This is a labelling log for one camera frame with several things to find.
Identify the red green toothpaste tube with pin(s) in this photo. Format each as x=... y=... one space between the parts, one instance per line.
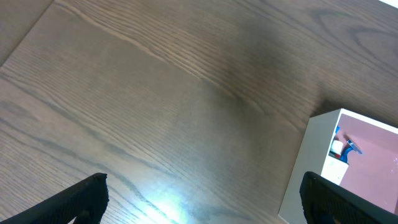
x=336 y=149

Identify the blue disposable razor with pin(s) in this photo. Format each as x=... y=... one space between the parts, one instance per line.
x=352 y=146

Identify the white box pink interior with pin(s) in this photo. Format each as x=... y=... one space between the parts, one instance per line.
x=371 y=175

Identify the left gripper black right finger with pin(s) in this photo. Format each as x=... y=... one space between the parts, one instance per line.
x=325 y=202

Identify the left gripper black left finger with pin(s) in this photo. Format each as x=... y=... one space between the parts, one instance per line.
x=84 y=202

